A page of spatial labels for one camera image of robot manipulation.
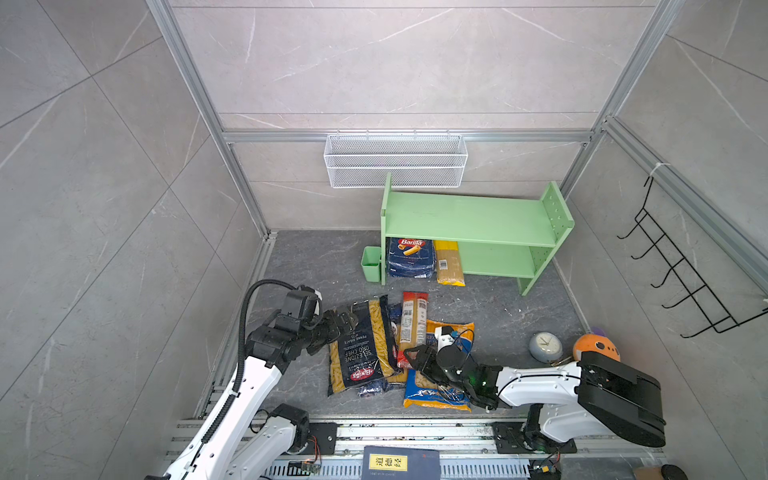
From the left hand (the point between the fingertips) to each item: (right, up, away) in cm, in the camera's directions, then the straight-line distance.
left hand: (345, 319), depth 75 cm
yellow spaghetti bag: (+30, +13, +15) cm, 36 cm away
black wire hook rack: (+80, +12, -8) cm, 81 cm away
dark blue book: (+14, -33, -6) cm, 36 cm away
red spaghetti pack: (+18, -5, +13) cm, 23 cm away
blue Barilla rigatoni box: (+18, +16, +13) cm, 27 cm away
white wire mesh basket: (+20, +49, +26) cm, 59 cm away
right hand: (+16, -12, +6) cm, 21 cm away
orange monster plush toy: (+68, -8, +6) cm, 69 cm away
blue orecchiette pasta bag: (+19, -19, +2) cm, 27 cm away
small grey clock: (+57, -10, +11) cm, 59 cm away
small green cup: (+4, +13, +32) cm, 35 cm away
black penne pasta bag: (+5, -10, +5) cm, 13 cm away
